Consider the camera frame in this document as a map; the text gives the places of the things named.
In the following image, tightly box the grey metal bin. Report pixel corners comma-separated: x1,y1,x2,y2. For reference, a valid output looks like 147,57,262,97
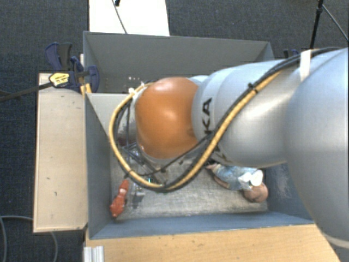
82,31,315,241

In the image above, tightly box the red-orange toy figure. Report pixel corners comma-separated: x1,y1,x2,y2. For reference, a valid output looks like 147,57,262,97
109,179,130,219

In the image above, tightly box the stuffed toy in blue clothes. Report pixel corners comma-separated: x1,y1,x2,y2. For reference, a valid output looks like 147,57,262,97
205,163,269,203

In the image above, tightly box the pale wood flat board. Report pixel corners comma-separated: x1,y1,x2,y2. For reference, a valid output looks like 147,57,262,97
33,73,89,233

